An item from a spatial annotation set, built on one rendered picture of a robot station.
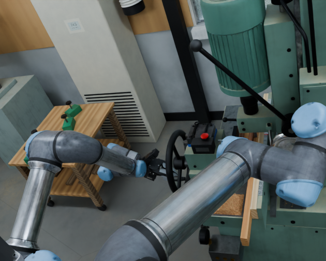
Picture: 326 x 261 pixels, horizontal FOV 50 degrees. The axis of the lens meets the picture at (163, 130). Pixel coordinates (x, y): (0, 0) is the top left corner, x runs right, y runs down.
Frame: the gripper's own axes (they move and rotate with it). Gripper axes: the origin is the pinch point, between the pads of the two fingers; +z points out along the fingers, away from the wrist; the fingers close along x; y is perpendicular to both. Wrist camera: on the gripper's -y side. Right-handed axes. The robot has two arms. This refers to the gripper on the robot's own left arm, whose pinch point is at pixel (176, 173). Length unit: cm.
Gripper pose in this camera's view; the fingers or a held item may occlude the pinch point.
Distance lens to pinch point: 166.0
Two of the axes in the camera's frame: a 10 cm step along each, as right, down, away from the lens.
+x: -3.2, 6.2, -7.1
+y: -2.0, 6.9, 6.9
